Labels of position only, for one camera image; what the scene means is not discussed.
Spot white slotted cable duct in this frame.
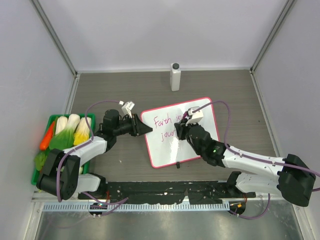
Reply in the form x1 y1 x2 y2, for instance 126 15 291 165
42 201 230 212

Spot white green toy cabbage middle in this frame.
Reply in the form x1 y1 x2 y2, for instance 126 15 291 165
65 114 81 133

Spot pink framed whiteboard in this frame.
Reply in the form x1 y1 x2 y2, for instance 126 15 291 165
140 97 212 169

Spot white toy cabbage left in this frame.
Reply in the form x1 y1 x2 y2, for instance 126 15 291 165
55 116 68 135

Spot yellow white toy cabbage right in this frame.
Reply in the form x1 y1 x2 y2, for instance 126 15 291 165
73 117 92 146

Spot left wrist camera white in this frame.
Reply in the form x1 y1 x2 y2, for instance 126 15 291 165
119 101 135 118

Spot orange toy carrot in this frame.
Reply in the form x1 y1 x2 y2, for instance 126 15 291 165
39 121 55 151

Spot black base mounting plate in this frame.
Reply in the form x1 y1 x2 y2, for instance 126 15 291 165
88 181 256 205

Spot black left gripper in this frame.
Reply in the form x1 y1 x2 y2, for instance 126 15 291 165
113 113 151 137

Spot green leafy toy vegetable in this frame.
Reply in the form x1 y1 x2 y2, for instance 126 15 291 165
33 127 76 171

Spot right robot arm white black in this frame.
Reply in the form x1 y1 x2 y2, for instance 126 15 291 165
174 119 316 207

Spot white bottle black cap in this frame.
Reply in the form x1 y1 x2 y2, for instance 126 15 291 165
170 62 181 92

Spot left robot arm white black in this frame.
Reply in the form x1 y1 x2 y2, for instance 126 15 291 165
36 109 153 201

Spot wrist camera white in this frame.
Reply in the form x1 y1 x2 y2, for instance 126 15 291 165
119 101 135 118
186 106 204 126

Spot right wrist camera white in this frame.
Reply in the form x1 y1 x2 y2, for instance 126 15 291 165
186 106 204 126

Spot purple capped marker pen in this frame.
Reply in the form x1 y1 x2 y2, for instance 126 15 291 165
181 111 189 123

